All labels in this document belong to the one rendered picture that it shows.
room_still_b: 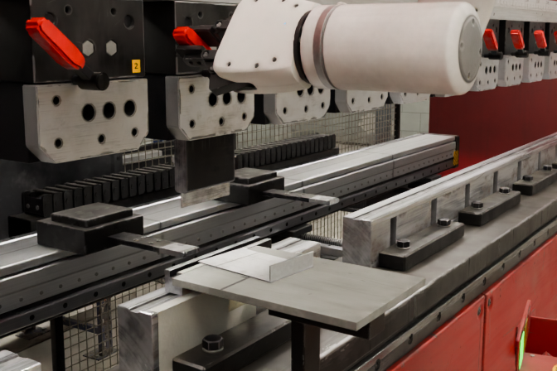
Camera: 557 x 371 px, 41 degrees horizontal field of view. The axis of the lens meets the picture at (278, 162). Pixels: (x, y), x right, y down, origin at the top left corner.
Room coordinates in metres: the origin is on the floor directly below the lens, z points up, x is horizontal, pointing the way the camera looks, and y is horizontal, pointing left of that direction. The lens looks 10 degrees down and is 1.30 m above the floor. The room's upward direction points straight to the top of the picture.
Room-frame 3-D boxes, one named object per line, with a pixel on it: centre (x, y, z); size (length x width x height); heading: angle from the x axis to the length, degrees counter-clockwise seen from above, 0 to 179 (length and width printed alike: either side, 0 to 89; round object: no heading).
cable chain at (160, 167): (1.38, 0.31, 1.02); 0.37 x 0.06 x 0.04; 146
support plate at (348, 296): (0.90, -0.03, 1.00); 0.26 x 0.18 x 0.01; 56
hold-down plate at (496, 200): (1.78, -0.52, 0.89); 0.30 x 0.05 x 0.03; 146
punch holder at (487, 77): (1.79, -0.46, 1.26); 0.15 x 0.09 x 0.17; 146
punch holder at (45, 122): (0.80, 0.22, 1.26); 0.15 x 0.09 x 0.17; 146
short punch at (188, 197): (0.98, 0.10, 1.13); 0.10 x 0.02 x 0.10; 146
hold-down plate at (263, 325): (0.98, 0.03, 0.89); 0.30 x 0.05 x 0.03; 146
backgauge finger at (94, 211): (1.08, 0.23, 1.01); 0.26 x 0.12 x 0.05; 56
